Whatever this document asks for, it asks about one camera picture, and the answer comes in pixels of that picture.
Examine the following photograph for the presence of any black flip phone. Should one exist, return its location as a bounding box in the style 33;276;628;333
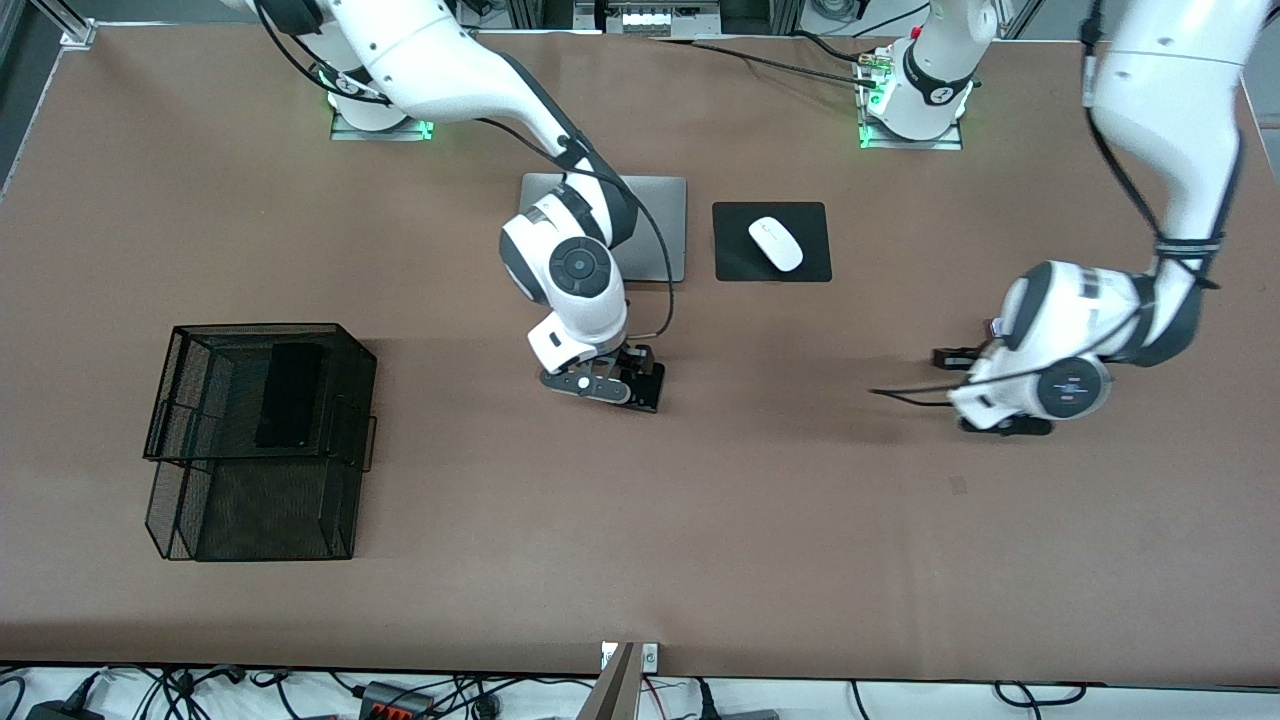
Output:
606;362;668;415

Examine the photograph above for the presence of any long black slab phone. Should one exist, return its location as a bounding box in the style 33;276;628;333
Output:
254;342;327;450

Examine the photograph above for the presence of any silver closed laptop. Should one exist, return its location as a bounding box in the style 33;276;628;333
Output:
520;173;689;284

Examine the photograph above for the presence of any black mouse pad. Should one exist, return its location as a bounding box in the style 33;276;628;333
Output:
712;201;833;283

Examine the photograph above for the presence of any white computer mouse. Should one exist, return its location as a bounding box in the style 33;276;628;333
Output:
748;216;805;273

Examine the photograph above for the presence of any white socket strip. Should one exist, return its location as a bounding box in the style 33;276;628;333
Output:
600;0;721;36

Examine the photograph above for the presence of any grey slanted beam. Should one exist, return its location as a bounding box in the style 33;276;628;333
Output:
578;642;641;720

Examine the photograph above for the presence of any black mesh two-tier tray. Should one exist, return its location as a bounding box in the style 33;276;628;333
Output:
143;322;379;563

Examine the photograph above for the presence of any black orange power strip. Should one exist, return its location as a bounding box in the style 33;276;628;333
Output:
360;682;436;720

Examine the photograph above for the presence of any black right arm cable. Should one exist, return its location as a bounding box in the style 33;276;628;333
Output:
470;115;676;343

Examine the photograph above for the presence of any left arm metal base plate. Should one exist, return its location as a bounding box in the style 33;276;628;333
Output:
858;45;966;152

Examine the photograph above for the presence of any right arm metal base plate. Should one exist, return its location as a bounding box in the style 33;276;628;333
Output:
330;116;435;142

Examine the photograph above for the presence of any black looped floor cable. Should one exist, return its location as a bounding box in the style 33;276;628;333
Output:
993;681;1088;707

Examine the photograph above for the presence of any small metal edge bracket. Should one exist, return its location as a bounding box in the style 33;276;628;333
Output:
600;642;661;673

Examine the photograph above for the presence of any black cable on table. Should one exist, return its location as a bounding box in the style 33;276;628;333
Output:
648;35;881;89

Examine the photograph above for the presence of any aluminium frame profile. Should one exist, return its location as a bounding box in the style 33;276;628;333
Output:
28;0;98;49

